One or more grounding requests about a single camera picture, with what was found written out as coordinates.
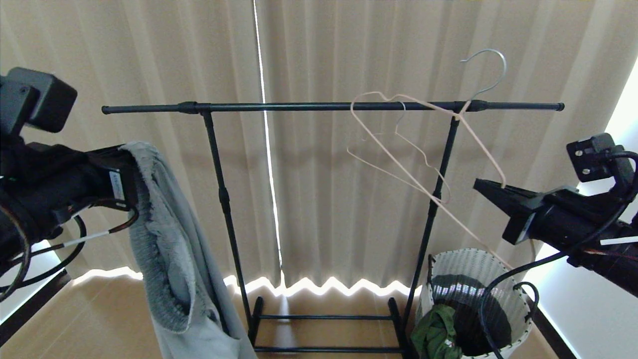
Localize pale grey shorts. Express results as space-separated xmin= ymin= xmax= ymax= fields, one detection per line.
xmin=120 ymin=141 xmax=257 ymax=359

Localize pink clothes hanger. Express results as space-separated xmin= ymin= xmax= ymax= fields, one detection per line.
xmin=346 ymin=102 xmax=452 ymax=205
xmin=350 ymin=48 xmax=514 ymax=272

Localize green garment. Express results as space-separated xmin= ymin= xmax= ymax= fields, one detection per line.
xmin=410 ymin=304 xmax=464 ymax=359

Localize black clothes rack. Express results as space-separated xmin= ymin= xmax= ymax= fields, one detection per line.
xmin=101 ymin=100 xmax=565 ymax=359

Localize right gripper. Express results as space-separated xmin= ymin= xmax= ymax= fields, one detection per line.
xmin=501 ymin=185 xmax=606 ymax=250

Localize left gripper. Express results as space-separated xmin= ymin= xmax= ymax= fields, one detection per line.
xmin=50 ymin=146 xmax=140 ymax=225

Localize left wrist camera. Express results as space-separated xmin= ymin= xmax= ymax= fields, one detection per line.
xmin=0 ymin=67 xmax=78 ymax=138

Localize beige curtain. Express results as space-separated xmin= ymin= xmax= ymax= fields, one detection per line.
xmin=0 ymin=0 xmax=638 ymax=300

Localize white laundry basket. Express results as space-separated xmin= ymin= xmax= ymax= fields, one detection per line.
xmin=416 ymin=248 xmax=540 ymax=359

